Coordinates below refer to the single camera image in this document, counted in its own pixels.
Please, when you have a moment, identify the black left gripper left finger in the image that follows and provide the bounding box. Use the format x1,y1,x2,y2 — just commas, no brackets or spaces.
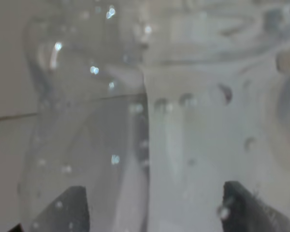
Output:
9,185,91,232

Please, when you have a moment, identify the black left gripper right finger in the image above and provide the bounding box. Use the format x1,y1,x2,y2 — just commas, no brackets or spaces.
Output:
221,181,290,232

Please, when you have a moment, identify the clear plastic water bottle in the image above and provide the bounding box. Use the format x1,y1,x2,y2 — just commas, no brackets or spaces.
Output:
19,0,290,232

